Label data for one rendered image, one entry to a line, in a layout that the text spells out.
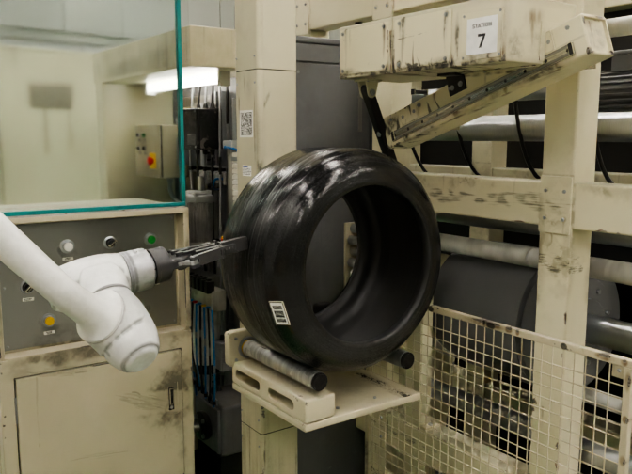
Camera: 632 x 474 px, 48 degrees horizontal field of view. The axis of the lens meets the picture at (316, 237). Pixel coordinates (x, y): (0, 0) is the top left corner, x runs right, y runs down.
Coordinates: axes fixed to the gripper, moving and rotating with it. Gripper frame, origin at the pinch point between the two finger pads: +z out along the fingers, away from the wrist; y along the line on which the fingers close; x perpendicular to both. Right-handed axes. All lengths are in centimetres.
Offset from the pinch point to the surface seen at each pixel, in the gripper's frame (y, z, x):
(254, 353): 16.7, 10.2, 34.1
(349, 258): 38, 61, 23
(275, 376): 7.7, 10.5, 38.3
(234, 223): 8.1, 5.4, -3.2
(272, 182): 1.1, 13.2, -12.1
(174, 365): 51, 1, 44
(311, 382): -10.1, 10.1, 34.3
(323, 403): -10.6, 12.4, 40.5
